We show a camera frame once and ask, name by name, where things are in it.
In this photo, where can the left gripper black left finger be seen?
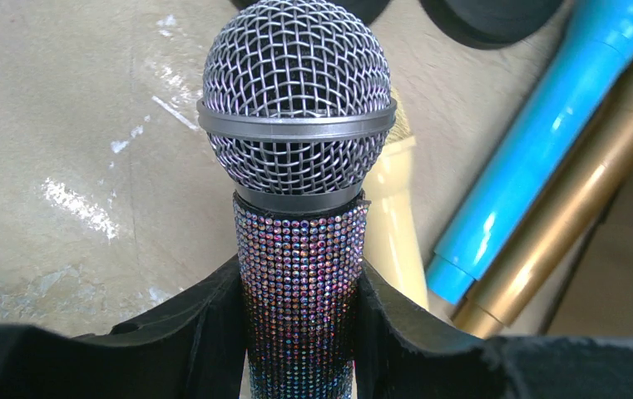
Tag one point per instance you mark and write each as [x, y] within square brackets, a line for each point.
[190, 346]

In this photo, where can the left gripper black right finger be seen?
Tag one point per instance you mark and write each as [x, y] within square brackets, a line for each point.
[403, 351]

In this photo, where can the cream yellow microphone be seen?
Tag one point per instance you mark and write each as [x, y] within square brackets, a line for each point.
[391, 243]

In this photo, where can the glitter silver microphone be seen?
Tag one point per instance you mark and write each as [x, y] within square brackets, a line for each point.
[297, 107]

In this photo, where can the black round-base mic stand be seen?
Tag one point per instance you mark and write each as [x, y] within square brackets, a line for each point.
[490, 24]

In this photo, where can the blue microphone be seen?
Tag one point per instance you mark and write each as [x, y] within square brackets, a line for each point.
[595, 48]

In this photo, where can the gold microphone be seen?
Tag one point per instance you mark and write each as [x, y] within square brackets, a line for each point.
[577, 193]

